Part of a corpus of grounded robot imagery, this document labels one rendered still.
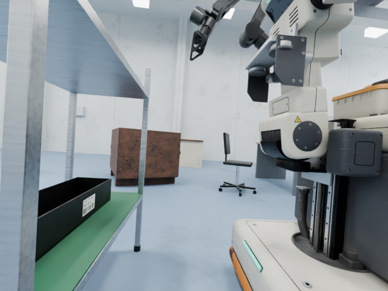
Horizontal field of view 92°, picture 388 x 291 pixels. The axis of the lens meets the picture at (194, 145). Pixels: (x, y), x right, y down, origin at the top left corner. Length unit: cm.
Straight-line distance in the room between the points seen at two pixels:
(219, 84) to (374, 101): 719
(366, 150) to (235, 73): 765
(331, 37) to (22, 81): 88
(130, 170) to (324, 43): 240
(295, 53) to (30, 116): 70
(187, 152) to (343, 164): 448
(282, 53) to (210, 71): 733
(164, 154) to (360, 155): 240
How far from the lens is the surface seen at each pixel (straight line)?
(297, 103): 74
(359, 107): 98
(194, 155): 502
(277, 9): 100
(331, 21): 87
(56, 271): 63
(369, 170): 76
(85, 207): 85
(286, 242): 98
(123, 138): 265
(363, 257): 93
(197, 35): 99
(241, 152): 787
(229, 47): 856
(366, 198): 88
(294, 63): 74
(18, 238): 36
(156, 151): 276
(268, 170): 441
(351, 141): 72
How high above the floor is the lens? 68
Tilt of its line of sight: 1 degrees down
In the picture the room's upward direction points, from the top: 4 degrees clockwise
